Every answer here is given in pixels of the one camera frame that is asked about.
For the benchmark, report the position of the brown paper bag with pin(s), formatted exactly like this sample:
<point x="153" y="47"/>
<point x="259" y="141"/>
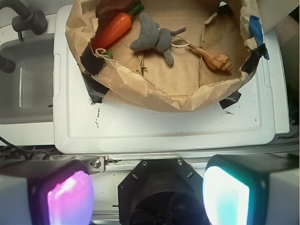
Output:
<point x="144" y="78"/>

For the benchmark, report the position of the brown spiral seashell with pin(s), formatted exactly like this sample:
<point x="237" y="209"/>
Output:
<point x="214" y="61"/>

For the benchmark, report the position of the black tape strip right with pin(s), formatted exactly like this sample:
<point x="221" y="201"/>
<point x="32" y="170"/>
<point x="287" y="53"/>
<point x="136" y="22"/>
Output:
<point x="230" y="100"/>

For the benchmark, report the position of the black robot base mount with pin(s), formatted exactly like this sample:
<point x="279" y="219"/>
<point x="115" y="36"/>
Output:
<point x="162" y="193"/>

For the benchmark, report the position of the black tape strip left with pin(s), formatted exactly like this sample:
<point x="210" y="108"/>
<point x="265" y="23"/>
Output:
<point x="93" y="65"/>

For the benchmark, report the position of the grey plush toy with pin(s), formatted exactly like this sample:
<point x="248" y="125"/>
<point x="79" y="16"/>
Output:
<point x="151" y="36"/>

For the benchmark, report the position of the white plastic bin lid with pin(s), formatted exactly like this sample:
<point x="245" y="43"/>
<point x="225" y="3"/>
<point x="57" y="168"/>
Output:
<point x="84" y="127"/>

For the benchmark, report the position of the orange toy carrot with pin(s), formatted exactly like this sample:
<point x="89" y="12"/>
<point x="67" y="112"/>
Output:
<point x="116" y="28"/>

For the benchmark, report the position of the aluminium frame rail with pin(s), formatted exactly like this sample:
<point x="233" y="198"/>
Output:
<point x="128" y="162"/>

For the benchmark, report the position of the black tape strip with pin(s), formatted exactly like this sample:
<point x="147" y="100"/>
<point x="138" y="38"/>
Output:
<point x="93" y="65"/>
<point x="230" y="100"/>

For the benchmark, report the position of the green block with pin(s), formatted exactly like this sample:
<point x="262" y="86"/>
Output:
<point x="109" y="55"/>

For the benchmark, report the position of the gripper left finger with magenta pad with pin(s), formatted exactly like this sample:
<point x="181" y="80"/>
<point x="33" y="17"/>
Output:
<point x="45" y="192"/>

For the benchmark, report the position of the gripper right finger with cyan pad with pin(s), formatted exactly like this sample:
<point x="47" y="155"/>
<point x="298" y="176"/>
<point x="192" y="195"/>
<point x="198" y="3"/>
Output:
<point x="254" y="189"/>

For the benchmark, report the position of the dark grey faucet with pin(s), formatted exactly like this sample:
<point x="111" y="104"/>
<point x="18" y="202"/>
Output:
<point x="27" y="19"/>

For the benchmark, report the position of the grey sink basin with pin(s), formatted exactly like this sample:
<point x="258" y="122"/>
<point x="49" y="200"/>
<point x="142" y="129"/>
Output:
<point x="26" y="94"/>

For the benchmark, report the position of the blue tape piece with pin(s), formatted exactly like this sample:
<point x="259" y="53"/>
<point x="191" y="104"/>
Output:
<point x="256" y="30"/>

